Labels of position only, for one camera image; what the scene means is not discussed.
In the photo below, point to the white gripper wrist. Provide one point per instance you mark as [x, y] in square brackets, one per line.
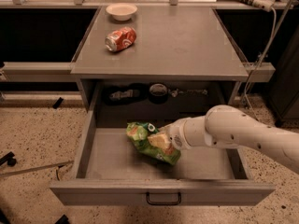
[175, 135]

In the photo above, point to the open grey top drawer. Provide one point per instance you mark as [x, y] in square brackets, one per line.
[109, 171]

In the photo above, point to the green rice chip bag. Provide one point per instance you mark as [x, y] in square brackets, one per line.
[138, 133]

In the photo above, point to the grey metal cabinet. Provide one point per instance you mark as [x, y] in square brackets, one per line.
[184, 48]

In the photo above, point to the metal rod on floor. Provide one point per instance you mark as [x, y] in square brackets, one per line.
[34, 169]

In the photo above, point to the black caster foot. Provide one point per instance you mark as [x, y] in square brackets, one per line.
[9, 159]

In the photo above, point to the crushed orange soda can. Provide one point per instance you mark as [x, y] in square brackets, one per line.
[120, 39]

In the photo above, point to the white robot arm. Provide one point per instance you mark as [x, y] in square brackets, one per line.
[224, 126]

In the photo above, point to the white ceramic bowl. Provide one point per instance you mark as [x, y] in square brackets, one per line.
[121, 11]

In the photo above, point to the black tape roll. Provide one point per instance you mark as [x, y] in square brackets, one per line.
[158, 93]

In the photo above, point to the black drawer handle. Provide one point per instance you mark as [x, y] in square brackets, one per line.
[163, 199]

